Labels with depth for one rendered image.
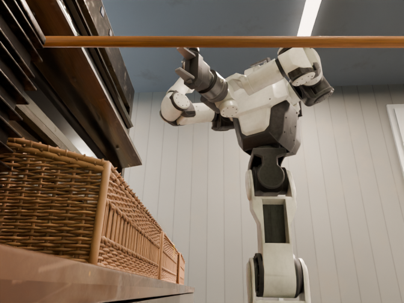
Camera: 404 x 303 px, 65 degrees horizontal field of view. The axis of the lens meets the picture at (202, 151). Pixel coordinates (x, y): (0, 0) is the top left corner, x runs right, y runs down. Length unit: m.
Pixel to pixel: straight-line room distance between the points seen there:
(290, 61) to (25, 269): 0.98
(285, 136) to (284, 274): 0.51
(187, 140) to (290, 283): 3.24
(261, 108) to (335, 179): 2.92
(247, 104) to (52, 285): 1.19
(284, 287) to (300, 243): 2.72
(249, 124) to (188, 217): 2.67
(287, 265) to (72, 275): 0.95
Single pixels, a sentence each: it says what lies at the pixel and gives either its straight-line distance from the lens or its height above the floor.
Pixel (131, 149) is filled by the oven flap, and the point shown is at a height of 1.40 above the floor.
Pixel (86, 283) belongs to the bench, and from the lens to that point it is 0.27.
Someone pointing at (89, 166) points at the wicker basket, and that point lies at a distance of 0.49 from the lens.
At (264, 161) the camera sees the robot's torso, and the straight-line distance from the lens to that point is 1.24.
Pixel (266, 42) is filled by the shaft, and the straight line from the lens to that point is 0.92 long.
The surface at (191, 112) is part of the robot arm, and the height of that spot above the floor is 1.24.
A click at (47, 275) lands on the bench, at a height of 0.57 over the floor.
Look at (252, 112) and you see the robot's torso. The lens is 1.32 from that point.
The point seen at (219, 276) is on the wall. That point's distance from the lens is 3.75.
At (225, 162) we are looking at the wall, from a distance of 4.03.
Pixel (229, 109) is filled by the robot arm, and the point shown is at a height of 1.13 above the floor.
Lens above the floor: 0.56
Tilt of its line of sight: 24 degrees up
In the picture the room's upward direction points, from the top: 1 degrees clockwise
